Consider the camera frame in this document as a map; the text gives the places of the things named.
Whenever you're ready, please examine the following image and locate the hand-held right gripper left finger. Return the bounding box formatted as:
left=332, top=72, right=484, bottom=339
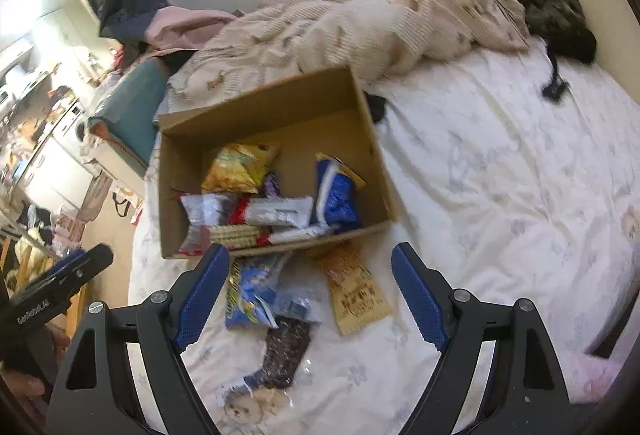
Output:
left=45, top=242, right=231, bottom=435

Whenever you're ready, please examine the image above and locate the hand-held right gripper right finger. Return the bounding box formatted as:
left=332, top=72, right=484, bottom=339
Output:
left=391, top=242, right=573, bottom=435

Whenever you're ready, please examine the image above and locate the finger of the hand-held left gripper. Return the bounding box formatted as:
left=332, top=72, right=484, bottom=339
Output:
left=47, top=243, right=115, bottom=288

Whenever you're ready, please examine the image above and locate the blue popcorn bag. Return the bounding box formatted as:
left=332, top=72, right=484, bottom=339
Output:
left=224, top=251, right=293, bottom=331

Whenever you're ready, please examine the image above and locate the tan snack packet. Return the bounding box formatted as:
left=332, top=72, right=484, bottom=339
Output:
left=312, top=247, right=393, bottom=336

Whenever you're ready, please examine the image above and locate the yellow checkered biscuit packet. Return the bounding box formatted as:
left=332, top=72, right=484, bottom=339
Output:
left=207, top=224, right=273, bottom=250

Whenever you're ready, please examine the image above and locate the brown white wafer packet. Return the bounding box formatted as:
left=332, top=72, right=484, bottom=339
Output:
left=177, top=192, right=236, bottom=258

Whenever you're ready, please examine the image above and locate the red white snack packet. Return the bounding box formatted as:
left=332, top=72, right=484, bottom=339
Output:
left=227, top=196, right=256, bottom=226

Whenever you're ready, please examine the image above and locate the translucent pale snack packet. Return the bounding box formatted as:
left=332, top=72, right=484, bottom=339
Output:
left=272, top=285, right=321, bottom=323

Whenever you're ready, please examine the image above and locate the dark brown speckled packet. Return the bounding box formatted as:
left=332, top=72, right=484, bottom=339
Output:
left=215, top=315, right=313, bottom=411

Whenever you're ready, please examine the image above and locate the white grey snack packet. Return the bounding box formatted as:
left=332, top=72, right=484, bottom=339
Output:
left=245, top=196, right=315, bottom=228

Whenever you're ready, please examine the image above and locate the long white snack packet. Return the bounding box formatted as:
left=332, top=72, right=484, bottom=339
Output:
left=255, top=224, right=333, bottom=247

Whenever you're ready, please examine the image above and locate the blue white snack packet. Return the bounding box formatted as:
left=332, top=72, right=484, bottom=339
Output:
left=309, top=152, right=366, bottom=236

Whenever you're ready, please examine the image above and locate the orange yellow chip bag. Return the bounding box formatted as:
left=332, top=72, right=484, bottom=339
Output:
left=201, top=142, right=282, bottom=194

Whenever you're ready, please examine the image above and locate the brown cardboard box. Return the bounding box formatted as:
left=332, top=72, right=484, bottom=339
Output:
left=152, top=65, right=401, bottom=261

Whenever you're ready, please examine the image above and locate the person's left hand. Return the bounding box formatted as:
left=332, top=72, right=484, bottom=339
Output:
left=0, top=330, right=73, bottom=403

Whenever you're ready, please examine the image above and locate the white tote bag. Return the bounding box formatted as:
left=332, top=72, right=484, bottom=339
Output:
left=111, top=182, right=146, bottom=228

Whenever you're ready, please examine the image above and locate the white cabinet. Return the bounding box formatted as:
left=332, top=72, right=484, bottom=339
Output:
left=20, top=135, right=101, bottom=210

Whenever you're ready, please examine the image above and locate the white washing machine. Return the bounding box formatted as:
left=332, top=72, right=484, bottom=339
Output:
left=47, top=102, right=93, bottom=150

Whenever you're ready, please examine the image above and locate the white floral bed sheet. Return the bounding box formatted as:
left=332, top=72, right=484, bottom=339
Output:
left=127, top=35, right=640, bottom=435

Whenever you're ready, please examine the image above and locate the black tassel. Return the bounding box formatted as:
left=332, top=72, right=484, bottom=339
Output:
left=541, top=42, right=571, bottom=104

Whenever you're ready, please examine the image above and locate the pink cloth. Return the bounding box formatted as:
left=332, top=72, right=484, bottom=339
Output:
left=142, top=5, right=241, bottom=53

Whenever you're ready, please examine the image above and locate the beige printed blanket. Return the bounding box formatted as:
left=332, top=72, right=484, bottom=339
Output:
left=167, top=0, right=531, bottom=116

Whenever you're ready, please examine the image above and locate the dark fuzzy cloth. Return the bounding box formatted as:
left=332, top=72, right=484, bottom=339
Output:
left=480, top=0, right=598, bottom=63

